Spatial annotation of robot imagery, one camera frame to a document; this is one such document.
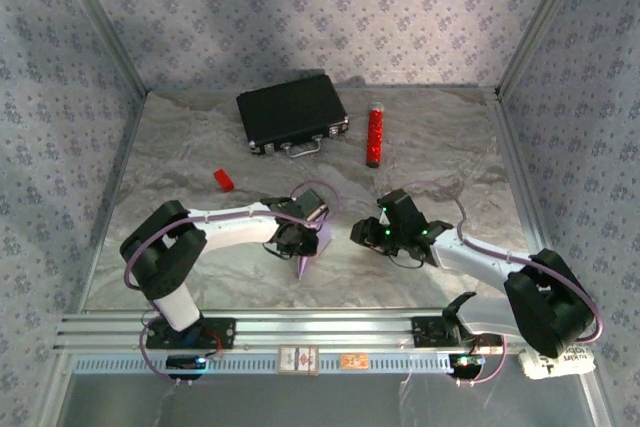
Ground white printed paper roll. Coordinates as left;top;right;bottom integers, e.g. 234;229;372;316
518;344;599;381

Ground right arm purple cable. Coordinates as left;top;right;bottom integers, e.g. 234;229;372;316
399;179;604;388

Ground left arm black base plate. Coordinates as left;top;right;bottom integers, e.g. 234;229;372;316
144;316;237;351

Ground aluminium frame post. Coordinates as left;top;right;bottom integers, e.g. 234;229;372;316
494;0;596;101
52;0;151;98

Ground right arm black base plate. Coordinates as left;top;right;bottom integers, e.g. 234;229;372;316
412;315;504;348

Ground right controller board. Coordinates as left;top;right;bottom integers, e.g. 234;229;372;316
448;352;486;379

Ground white printed label card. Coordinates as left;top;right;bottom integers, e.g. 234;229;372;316
277;345;321;377

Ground red glitter tube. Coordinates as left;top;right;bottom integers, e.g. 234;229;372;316
366;101;385;170

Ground aluminium mounting rail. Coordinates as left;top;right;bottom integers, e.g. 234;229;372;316
54;310;594;354

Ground slotted grey cable duct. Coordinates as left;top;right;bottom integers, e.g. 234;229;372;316
72;352;454;376

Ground left controller board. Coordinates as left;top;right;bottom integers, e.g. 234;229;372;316
166;354;209;381

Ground small red block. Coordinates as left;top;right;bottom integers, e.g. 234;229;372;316
213;168;236;193

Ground controller board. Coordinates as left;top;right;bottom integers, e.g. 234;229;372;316
448;352;486;379
166;354;209;381

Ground aluminium side frame bar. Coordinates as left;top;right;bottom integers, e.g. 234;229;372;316
37;89;149;427
492;89;619;427

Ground black briefcase with metal handle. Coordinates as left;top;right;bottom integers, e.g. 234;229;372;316
235;73;351;159

